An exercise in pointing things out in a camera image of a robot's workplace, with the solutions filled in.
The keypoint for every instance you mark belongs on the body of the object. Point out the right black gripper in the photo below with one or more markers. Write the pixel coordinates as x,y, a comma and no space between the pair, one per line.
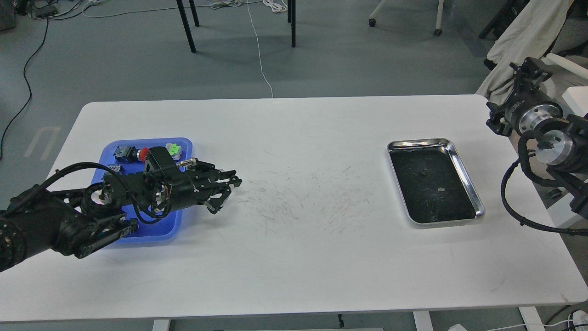
526,107

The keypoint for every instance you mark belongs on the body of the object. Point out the blue plastic tray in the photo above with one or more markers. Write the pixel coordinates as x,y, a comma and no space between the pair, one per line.
168,227

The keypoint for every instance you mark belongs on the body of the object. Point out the steel tray with black mat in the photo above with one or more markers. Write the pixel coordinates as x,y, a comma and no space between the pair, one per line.
444,198

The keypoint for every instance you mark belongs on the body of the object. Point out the red push button switch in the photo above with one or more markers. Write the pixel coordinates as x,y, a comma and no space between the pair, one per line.
130,154

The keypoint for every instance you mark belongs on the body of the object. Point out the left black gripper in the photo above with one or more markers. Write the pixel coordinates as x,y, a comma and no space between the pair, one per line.
204,185

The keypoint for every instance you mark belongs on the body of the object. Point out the yellow push button switch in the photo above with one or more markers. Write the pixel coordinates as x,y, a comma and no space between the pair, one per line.
116,168

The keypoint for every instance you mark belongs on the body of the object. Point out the black table legs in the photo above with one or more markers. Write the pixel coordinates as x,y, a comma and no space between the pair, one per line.
287,6

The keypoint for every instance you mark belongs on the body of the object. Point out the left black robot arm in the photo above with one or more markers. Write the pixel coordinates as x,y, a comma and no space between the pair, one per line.
81,221

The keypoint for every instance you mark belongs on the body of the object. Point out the green grey switch module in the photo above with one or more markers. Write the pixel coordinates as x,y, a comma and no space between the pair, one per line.
175,151

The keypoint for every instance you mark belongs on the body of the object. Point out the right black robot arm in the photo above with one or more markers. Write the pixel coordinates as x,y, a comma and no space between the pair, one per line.
552,149

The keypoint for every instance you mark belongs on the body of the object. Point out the white chair with beige cloth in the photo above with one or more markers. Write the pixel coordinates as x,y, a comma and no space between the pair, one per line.
530,35

